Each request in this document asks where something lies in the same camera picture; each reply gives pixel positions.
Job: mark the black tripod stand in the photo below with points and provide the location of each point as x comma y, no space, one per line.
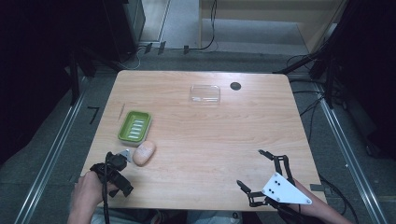
323,62

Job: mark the metal floor rail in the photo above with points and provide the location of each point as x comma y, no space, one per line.
49,155
351,155

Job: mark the wooden shelf unit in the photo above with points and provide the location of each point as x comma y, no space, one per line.
264,18

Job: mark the black round table cap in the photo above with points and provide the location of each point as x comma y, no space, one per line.
235,86

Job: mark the dark cabinet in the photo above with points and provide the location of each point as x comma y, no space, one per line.
124,25

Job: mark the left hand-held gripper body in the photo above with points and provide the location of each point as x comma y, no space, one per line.
115,161

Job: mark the person's left hand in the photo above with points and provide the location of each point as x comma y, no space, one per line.
87,192

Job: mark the green soap dish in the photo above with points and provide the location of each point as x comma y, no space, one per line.
134,128

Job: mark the clear plastic container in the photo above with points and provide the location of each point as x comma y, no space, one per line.
205,94

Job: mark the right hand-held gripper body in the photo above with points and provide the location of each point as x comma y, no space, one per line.
285,191

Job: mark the grey tape piece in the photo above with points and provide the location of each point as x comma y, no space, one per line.
317,187

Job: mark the black metal stand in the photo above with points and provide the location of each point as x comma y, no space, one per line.
76,77

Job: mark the thin wooden stick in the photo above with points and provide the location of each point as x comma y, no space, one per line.
121,112

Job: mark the person's right hand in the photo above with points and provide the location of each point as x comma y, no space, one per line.
303,191

